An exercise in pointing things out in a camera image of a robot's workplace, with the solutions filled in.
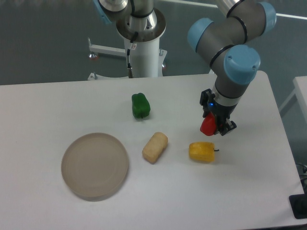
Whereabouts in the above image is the black power box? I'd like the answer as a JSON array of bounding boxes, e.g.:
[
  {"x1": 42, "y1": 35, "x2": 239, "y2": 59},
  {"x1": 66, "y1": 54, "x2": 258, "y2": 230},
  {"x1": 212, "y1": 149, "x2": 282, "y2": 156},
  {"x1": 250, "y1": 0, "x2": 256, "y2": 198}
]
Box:
[{"x1": 289, "y1": 194, "x2": 307, "y2": 219}]

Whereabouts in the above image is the white side table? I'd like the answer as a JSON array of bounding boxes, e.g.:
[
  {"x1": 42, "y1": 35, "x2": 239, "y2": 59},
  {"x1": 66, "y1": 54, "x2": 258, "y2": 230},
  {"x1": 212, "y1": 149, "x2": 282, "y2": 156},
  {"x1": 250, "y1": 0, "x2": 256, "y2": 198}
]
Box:
[{"x1": 278, "y1": 76, "x2": 307, "y2": 121}]

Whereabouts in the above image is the beige bread loaf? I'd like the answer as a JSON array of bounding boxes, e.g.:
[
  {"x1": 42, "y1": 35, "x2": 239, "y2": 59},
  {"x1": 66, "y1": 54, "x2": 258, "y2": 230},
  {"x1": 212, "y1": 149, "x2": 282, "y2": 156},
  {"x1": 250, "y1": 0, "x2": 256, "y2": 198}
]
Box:
[{"x1": 142, "y1": 132, "x2": 168, "y2": 164}]

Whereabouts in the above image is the yellow bell pepper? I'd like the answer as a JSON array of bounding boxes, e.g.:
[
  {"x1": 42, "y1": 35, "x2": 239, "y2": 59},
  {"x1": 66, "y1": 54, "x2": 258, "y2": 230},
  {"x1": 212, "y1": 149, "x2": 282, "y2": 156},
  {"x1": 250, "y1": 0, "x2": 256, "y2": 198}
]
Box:
[{"x1": 189, "y1": 142, "x2": 220, "y2": 162}]

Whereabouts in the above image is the black cable with connector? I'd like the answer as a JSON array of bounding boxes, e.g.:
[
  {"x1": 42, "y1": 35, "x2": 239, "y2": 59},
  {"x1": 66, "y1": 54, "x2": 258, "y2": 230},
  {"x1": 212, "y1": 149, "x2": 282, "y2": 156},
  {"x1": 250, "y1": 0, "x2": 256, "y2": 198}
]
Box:
[{"x1": 126, "y1": 31, "x2": 139, "y2": 79}]

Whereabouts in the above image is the round beige plate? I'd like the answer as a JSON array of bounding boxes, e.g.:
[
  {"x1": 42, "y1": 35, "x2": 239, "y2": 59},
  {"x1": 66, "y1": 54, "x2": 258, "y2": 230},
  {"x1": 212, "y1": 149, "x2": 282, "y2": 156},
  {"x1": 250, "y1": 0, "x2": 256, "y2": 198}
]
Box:
[{"x1": 61, "y1": 133, "x2": 129, "y2": 201}]

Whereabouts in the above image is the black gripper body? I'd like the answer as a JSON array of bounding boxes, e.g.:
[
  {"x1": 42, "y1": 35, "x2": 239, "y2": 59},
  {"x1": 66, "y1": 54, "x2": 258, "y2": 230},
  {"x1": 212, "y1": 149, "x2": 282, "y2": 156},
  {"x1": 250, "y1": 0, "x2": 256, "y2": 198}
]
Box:
[{"x1": 208, "y1": 93, "x2": 238, "y2": 127}]

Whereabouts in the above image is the green bell pepper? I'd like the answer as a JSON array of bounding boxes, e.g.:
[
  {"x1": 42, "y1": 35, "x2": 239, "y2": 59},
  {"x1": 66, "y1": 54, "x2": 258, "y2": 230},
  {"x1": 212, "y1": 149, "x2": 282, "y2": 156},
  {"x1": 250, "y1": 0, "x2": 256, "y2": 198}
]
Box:
[{"x1": 131, "y1": 93, "x2": 151, "y2": 119}]

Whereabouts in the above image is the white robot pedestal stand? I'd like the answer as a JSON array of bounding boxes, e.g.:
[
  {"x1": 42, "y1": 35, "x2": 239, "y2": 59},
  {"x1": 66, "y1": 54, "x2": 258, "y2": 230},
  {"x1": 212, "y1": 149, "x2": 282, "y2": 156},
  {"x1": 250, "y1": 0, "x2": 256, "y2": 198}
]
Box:
[{"x1": 86, "y1": 7, "x2": 168, "y2": 81}]

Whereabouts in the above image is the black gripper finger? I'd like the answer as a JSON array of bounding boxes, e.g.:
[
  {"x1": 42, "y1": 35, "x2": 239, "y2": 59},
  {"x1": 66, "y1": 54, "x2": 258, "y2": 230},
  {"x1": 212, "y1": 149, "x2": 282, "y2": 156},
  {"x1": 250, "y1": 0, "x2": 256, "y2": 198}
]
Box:
[
  {"x1": 214, "y1": 119, "x2": 237, "y2": 136},
  {"x1": 200, "y1": 89, "x2": 215, "y2": 117}
]

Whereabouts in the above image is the red bell pepper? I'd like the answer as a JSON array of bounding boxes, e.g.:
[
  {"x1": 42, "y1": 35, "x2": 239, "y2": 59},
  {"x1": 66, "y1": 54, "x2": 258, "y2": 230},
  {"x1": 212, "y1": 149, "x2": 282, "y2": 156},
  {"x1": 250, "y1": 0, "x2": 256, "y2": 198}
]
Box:
[{"x1": 200, "y1": 113, "x2": 217, "y2": 136}]

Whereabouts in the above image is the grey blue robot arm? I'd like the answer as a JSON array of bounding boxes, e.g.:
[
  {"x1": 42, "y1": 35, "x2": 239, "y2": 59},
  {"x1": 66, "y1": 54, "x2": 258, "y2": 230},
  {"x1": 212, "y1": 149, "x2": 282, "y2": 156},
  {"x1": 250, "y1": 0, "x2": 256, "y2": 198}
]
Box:
[{"x1": 94, "y1": 0, "x2": 276, "y2": 136}]

